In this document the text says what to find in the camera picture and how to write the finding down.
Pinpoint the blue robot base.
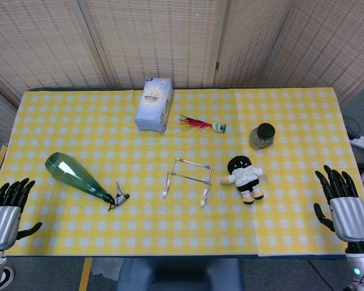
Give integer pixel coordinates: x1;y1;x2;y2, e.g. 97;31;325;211
116;257;245;291

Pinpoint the green spray bottle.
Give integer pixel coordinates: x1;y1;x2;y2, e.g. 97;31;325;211
44;152;131;212

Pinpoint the woven folding screen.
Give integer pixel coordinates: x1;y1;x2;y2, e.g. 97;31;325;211
0;0;364;143

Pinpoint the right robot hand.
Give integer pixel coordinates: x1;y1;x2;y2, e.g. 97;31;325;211
313;164;364;243

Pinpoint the blue white tissue pack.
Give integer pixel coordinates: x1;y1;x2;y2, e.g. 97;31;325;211
134;76;174;133

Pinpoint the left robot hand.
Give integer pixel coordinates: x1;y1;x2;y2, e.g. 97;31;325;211
0;178;44;251

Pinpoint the black cable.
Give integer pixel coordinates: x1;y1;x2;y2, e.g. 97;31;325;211
343;114;364;139

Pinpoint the glass jar with black lid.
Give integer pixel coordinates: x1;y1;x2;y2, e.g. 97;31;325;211
249;122;276;150

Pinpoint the metal wire stand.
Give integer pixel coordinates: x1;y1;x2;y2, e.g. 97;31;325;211
161;158;214;209

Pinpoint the yellow checkered tablecloth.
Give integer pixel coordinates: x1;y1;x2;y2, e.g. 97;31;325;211
0;87;364;258

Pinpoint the black white plush doll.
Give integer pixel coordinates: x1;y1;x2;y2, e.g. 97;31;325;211
220;155;268;205

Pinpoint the red feather shuttlecock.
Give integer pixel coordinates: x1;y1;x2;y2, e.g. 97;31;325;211
178;114;228;134

